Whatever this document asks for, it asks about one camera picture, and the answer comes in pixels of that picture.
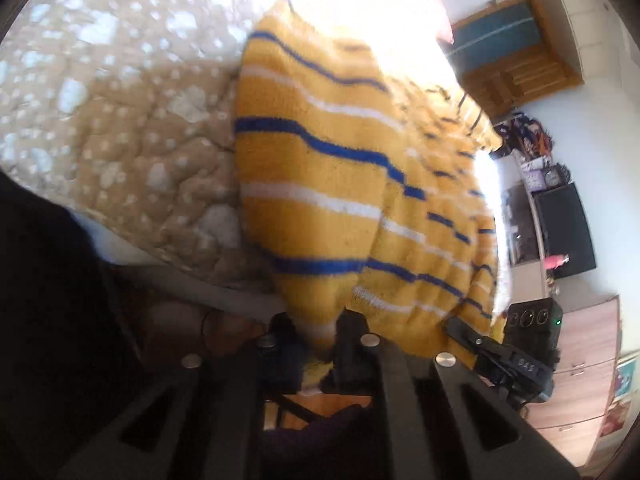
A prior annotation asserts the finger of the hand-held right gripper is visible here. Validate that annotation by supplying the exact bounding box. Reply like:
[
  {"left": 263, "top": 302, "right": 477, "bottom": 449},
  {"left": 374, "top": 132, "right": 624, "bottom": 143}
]
[{"left": 446, "top": 316, "right": 506, "bottom": 362}]

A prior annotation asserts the black television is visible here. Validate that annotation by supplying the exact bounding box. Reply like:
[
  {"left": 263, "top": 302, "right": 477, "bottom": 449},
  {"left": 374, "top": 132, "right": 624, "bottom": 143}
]
[{"left": 532, "top": 182, "right": 598, "bottom": 281}]

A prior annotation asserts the black alarm clock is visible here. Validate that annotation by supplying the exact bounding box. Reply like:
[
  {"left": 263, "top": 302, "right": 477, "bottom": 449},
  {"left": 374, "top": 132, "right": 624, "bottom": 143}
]
[{"left": 544, "top": 165, "right": 572, "bottom": 190}]

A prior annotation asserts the white shelf unit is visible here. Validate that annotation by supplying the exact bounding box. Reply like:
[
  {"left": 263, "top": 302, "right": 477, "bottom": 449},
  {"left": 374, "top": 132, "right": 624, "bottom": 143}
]
[{"left": 495, "top": 150, "right": 562, "bottom": 306}]

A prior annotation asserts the wooden door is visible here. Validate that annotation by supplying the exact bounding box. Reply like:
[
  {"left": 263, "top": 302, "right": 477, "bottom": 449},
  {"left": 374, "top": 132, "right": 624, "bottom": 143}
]
[{"left": 450, "top": 0, "right": 586, "bottom": 122}]

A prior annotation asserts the yellow striped knit sweater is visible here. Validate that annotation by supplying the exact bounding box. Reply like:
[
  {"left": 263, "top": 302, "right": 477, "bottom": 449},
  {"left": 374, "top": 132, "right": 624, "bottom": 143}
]
[{"left": 234, "top": 0, "right": 506, "bottom": 386}]

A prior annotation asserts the colourful wall picture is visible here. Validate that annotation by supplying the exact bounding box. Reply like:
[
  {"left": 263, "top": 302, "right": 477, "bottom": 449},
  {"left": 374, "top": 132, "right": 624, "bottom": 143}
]
[{"left": 599, "top": 352, "right": 637, "bottom": 438}]

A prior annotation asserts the wooden dresser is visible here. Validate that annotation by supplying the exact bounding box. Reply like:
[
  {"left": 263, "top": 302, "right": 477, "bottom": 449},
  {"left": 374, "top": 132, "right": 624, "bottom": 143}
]
[{"left": 520, "top": 295, "right": 623, "bottom": 468}]

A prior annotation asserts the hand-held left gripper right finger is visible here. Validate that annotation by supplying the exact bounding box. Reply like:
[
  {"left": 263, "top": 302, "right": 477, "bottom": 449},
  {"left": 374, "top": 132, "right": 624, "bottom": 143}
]
[{"left": 322, "top": 309, "right": 582, "bottom": 480}]

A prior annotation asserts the pile of dark clutter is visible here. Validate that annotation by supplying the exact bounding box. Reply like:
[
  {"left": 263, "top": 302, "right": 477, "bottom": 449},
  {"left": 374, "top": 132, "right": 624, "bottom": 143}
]
[{"left": 492, "top": 112, "right": 557, "bottom": 159}]

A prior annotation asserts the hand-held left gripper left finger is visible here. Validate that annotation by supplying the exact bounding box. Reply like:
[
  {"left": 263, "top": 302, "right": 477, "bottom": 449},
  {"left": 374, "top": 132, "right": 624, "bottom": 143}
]
[{"left": 55, "top": 312, "right": 307, "bottom": 480}]

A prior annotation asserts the beige spotted quilt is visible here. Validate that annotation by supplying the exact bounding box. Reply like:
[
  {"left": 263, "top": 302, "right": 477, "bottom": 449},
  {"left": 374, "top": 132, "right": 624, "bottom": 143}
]
[{"left": 0, "top": 0, "right": 451, "bottom": 291}]

